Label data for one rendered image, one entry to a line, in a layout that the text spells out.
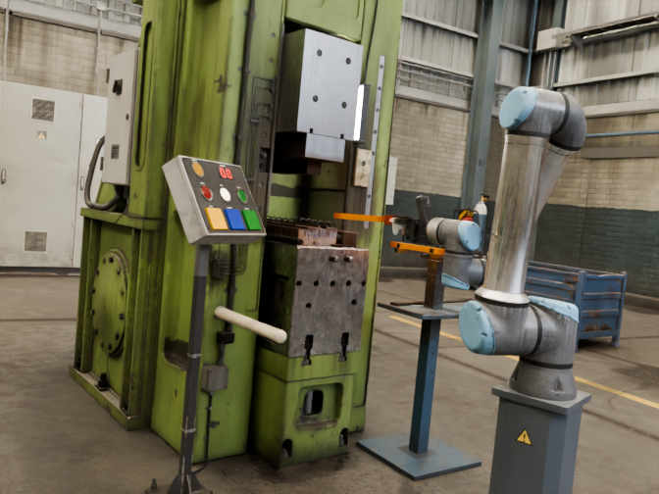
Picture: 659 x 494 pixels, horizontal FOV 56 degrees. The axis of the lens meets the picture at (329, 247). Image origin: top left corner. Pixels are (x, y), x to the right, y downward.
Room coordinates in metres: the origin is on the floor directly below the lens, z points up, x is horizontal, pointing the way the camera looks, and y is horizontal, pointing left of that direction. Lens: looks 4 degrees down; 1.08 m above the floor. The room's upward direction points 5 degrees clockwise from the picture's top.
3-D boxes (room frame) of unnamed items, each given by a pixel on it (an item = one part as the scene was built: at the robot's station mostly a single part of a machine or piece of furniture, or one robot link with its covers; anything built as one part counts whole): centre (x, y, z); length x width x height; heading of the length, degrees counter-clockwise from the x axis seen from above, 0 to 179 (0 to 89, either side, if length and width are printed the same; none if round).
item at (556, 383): (1.79, -0.66, 0.65); 0.19 x 0.19 x 0.10
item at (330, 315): (2.76, 0.15, 0.69); 0.56 x 0.38 x 0.45; 38
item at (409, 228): (2.13, -0.31, 1.03); 0.12 x 0.08 x 0.09; 38
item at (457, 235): (1.99, -0.41, 1.03); 0.12 x 0.09 x 0.10; 38
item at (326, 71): (2.74, 0.15, 1.56); 0.42 x 0.39 x 0.40; 38
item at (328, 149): (2.71, 0.18, 1.32); 0.42 x 0.20 x 0.10; 38
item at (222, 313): (2.26, 0.27, 0.62); 0.44 x 0.05 x 0.05; 38
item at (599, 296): (6.13, -2.20, 0.36); 1.20 x 0.80 x 0.72; 36
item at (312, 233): (2.71, 0.18, 0.96); 0.42 x 0.20 x 0.09; 38
